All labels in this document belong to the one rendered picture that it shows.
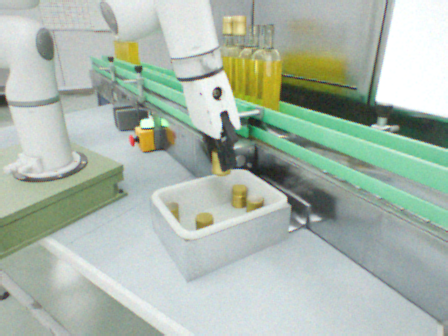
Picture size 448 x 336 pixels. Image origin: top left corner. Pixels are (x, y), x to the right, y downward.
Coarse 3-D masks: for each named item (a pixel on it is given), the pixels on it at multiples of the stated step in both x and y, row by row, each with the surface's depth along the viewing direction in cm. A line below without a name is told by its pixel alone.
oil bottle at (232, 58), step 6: (234, 48) 78; (240, 48) 78; (228, 54) 80; (234, 54) 77; (228, 60) 80; (234, 60) 78; (228, 66) 81; (234, 66) 79; (228, 72) 82; (234, 72) 79; (228, 78) 82; (234, 78) 80; (234, 84) 80; (234, 90) 81; (234, 96) 82
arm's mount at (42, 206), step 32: (0, 160) 72; (96, 160) 74; (0, 192) 60; (32, 192) 61; (64, 192) 62; (96, 192) 69; (0, 224) 54; (32, 224) 59; (64, 224) 64; (0, 256) 55
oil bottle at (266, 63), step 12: (264, 48) 69; (252, 60) 72; (264, 60) 68; (276, 60) 70; (252, 72) 73; (264, 72) 69; (276, 72) 71; (252, 84) 74; (264, 84) 70; (276, 84) 72; (252, 96) 75; (264, 96) 72; (276, 96) 73; (276, 108) 75
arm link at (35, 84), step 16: (0, 16) 55; (16, 16) 56; (0, 32) 54; (16, 32) 54; (32, 32) 55; (48, 32) 59; (0, 48) 55; (16, 48) 54; (32, 48) 55; (48, 48) 59; (0, 64) 57; (16, 64) 56; (32, 64) 57; (48, 64) 60; (16, 80) 57; (32, 80) 58; (48, 80) 60; (16, 96) 59; (32, 96) 59; (48, 96) 61
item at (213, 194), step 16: (208, 176) 65; (224, 176) 67; (240, 176) 68; (256, 176) 66; (160, 192) 60; (176, 192) 62; (192, 192) 64; (208, 192) 66; (224, 192) 68; (256, 192) 65; (272, 192) 60; (160, 208) 54; (192, 208) 65; (208, 208) 67; (224, 208) 67; (240, 208) 67; (272, 208) 54; (176, 224) 50; (192, 224) 62; (224, 224) 50
